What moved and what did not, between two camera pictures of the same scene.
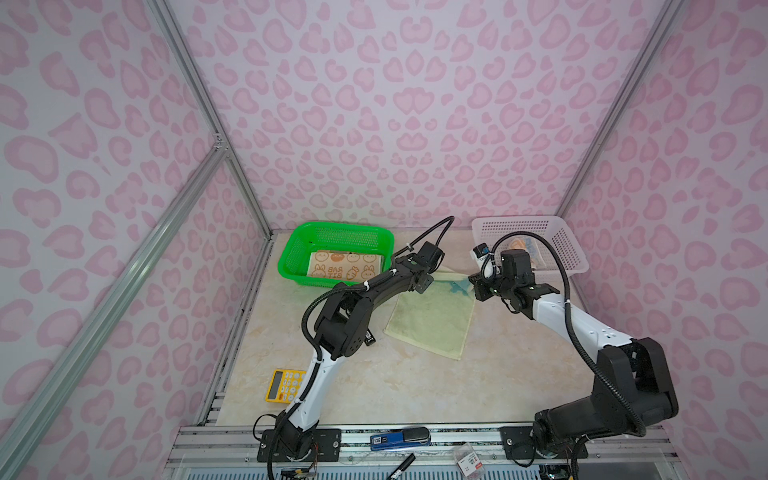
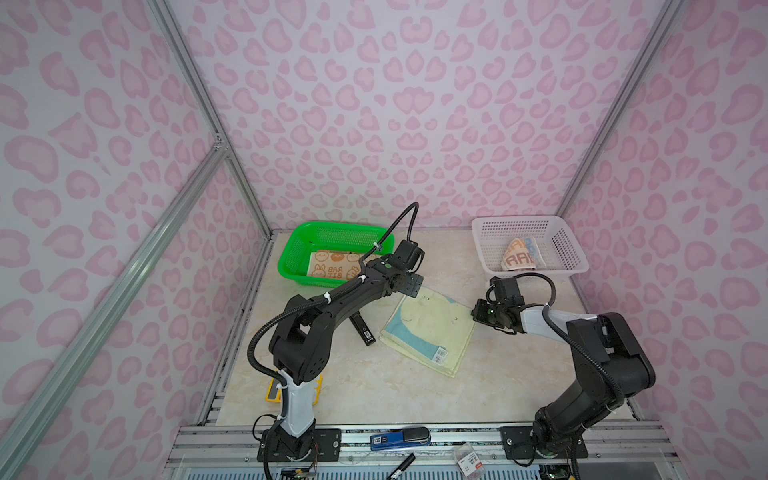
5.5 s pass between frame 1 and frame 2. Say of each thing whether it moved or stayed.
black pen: stayed
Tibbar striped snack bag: stayed
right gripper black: moved
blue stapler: stayed
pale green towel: moved
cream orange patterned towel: stayed
